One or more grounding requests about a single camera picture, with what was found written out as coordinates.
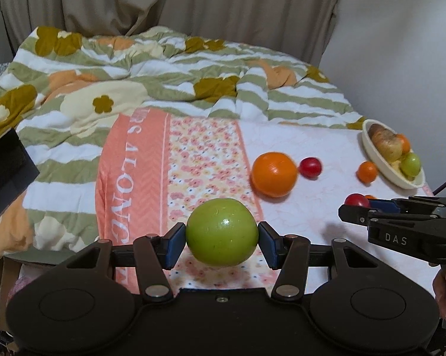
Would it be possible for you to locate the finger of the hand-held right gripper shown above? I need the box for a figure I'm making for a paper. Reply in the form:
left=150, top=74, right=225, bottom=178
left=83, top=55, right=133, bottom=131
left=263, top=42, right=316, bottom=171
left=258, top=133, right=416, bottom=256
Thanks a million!
left=338, top=203, right=443, bottom=228
left=369, top=195, right=446, bottom=210

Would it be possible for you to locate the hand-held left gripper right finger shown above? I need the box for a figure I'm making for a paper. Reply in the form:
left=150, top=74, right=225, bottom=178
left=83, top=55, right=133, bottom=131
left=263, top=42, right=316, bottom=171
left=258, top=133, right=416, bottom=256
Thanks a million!
left=257, top=221, right=390, bottom=301

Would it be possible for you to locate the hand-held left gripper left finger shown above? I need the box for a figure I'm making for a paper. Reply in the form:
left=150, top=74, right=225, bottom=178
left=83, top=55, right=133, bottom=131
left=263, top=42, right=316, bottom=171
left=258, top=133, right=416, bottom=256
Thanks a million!
left=54, top=222, right=188, bottom=303

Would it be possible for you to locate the small red plum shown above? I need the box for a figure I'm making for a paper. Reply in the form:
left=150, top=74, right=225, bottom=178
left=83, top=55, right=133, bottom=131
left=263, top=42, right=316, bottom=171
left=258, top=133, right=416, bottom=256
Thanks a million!
left=344, top=193, right=370, bottom=210
left=299, top=157, right=323, bottom=178

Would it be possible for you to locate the small green apple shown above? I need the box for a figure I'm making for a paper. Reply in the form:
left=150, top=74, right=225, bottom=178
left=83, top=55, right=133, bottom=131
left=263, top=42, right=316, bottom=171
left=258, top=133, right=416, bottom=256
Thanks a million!
left=399, top=152, right=421, bottom=178

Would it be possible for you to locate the large green apple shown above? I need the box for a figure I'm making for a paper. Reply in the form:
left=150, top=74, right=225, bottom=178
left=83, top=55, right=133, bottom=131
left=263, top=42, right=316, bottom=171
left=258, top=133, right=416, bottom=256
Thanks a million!
left=186, top=198, right=259, bottom=266

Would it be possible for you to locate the cream bowl with bear print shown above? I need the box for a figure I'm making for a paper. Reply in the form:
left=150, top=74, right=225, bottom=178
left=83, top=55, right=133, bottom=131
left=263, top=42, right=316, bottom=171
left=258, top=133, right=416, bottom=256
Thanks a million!
left=361, top=119, right=426, bottom=188

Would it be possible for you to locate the person's right hand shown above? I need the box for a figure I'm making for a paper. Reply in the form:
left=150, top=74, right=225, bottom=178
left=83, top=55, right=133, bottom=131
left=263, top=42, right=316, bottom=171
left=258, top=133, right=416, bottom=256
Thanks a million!
left=431, top=267, right=446, bottom=320

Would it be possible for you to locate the medium orange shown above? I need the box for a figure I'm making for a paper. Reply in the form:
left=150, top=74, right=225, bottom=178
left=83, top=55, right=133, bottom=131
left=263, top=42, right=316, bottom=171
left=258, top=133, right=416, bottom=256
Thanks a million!
left=250, top=152, right=298, bottom=198

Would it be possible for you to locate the pink floral tablecloth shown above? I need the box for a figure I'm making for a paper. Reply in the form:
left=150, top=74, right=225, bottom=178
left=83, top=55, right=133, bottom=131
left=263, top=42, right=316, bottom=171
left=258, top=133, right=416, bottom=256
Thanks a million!
left=96, top=108, right=440, bottom=297

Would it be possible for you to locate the green striped floral blanket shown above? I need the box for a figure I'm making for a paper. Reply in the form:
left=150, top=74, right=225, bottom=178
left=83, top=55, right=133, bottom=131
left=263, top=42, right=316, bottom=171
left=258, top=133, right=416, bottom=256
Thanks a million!
left=0, top=26, right=368, bottom=260

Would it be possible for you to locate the black box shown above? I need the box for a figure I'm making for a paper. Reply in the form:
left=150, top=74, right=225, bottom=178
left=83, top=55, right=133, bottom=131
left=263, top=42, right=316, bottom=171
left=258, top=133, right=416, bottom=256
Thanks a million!
left=0, top=129, right=40, bottom=231

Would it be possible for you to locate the beige curtain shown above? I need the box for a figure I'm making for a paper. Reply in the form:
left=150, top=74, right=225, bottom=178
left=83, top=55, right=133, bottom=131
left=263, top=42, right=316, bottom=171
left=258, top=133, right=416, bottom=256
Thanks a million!
left=0, top=0, right=348, bottom=63

